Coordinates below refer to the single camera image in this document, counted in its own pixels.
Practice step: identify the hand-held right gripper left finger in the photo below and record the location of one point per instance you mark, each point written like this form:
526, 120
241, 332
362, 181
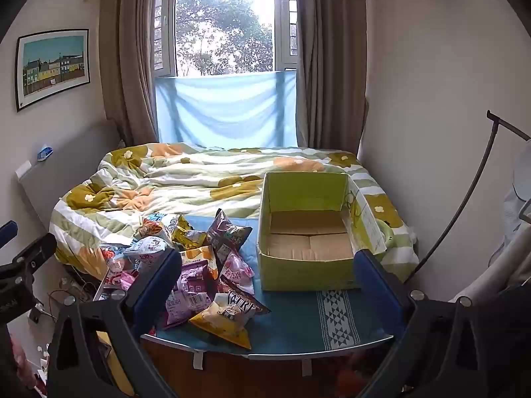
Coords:
159, 282

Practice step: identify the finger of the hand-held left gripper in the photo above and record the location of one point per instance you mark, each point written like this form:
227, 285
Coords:
8, 234
33, 255

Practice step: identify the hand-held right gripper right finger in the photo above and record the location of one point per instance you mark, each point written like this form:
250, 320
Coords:
375, 284

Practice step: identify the pile of snack packets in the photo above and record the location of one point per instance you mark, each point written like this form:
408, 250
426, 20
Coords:
199, 290

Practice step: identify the green cardboard box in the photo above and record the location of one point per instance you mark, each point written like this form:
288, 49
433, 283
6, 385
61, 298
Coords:
298, 273

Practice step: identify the red cloth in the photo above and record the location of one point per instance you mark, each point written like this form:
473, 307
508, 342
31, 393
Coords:
18, 365

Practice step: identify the grey bed headboard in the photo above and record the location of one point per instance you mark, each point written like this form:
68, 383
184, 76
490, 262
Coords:
70, 161

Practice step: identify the floral striped quilt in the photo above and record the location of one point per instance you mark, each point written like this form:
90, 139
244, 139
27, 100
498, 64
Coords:
186, 182

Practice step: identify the brown wooden table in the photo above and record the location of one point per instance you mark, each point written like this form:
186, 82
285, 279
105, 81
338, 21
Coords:
249, 377

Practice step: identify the dark metal clothes rack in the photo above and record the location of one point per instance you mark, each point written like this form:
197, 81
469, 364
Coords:
468, 190

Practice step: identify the grey white garments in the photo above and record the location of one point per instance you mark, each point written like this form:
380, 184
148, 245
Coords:
512, 215

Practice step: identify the framed houses picture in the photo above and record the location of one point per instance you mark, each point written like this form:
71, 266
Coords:
52, 68

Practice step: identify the light blue cloth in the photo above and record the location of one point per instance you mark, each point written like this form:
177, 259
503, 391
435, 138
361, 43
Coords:
224, 110

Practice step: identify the brown curtain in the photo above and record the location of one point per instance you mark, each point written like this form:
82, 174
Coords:
327, 70
128, 58

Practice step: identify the white framed window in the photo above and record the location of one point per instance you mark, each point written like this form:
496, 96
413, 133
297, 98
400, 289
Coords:
224, 29

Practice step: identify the white wall switch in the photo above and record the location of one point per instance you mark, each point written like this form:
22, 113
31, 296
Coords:
23, 170

